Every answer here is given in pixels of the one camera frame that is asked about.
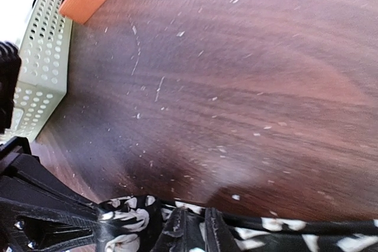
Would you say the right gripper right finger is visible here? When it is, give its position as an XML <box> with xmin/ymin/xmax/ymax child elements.
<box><xmin>204</xmin><ymin>208</ymin><xmax>240</xmax><ymax>252</ymax></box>

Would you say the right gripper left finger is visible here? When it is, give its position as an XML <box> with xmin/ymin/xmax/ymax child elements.
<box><xmin>153</xmin><ymin>208</ymin><xmax>189</xmax><ymax>252</ymax></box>

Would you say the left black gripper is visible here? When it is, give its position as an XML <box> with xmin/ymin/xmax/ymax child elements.
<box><xmin>1</xmin><ymin>136</ymin><xmax>118</xmax><ymax>251</ymax></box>

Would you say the black white floral tie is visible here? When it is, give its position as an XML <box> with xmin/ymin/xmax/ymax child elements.
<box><xmin>104</xmin><ymin>195</ymin><xmax>377</xmax><ymax>251</ymax></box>

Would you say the pale green perforated basket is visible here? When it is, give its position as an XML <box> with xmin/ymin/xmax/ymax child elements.
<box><xmin>1</xmin><ymin>0</ymin><xmax>73</xmax><ymax>141</ymax></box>

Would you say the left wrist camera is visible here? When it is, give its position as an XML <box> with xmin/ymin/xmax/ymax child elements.
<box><xmin>0</xmin><ymin>41</ymin><xmax>21</xmax><ymax>134</ymax></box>

